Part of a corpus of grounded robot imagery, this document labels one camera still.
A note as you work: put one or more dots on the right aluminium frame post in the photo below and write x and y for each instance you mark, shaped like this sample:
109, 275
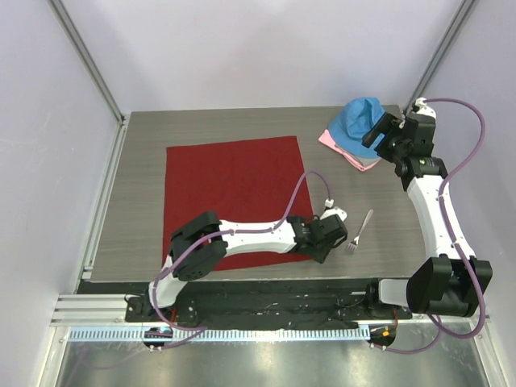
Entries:
453, 30

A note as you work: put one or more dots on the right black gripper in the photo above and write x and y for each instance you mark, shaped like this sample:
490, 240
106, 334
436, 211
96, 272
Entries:
383, 126

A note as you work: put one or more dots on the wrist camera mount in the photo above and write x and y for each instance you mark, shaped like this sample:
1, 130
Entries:
331, 209
420, 106

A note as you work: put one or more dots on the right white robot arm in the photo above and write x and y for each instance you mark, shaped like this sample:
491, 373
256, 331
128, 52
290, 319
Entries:
451, 281

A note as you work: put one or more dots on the aluminium frame post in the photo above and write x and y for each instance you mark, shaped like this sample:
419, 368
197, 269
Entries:
86, 58
453, 30

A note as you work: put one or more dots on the white slotted cable duct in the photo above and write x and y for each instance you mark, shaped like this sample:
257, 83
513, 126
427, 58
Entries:
155, 335

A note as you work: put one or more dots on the red cloth napkin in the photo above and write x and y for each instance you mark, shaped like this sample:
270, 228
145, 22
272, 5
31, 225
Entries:
249, 181

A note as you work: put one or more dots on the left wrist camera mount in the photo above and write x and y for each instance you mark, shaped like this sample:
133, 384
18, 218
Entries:
331, 209

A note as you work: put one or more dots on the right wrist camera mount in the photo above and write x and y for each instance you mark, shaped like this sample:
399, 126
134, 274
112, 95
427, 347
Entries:
420, 106

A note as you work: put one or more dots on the left aluminium frame post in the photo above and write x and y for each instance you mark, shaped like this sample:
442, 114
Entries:
86, 58

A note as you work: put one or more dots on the aluminium front rail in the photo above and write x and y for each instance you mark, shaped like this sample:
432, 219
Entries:
89, 310

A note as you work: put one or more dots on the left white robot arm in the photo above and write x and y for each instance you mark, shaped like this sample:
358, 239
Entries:
197, 248

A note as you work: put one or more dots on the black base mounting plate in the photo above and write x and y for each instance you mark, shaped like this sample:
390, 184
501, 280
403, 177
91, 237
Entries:
267, 305

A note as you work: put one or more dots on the silver metal fork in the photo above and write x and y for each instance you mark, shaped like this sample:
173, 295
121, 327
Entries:
353, 244

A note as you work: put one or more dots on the blue bucket hat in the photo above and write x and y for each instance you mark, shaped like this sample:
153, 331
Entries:
353, 122

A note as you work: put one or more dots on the pink folded cloth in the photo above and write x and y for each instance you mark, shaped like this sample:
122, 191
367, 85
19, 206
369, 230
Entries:
326, 140

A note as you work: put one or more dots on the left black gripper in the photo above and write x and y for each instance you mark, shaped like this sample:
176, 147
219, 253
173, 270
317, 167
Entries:
321, 256

